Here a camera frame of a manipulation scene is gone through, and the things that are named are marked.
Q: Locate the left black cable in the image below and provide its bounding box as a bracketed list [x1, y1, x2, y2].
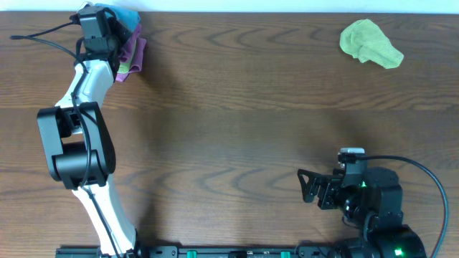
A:
[9, 21, 123, 258]

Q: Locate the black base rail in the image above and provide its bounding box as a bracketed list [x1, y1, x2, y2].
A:
[55, 244, 359, 258]

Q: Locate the blue microfibre cloth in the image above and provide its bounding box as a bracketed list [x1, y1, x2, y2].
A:
[96, 4, 141, 32]

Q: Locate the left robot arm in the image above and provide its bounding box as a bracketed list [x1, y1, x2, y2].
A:
[37, 6, 147, 257]

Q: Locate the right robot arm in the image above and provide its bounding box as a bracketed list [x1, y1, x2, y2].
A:
[297, 164, 427, 258]

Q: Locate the folded purple cloth bottom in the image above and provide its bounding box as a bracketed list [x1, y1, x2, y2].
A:
[115, 37, 146, 82]

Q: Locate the crumpled green cloth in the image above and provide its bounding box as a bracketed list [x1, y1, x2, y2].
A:
[339, 19, 404, 69]

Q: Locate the folded green cloth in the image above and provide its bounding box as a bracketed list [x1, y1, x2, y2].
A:
[117, 52, 142, 77]

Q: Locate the right black cable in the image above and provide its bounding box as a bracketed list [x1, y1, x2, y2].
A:
[354, 154, 450, 258]

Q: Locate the folded purple cloth top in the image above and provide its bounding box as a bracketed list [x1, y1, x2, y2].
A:
[119, 24, 142, 63]

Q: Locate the folded purple cloth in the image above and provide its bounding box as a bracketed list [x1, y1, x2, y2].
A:
[119, 24, 142, 63]
[115, 37, 146, 82]

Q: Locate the black cable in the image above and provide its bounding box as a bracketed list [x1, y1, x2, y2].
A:
[354, 154, 450, 258]
[9, 21, 123, 258]

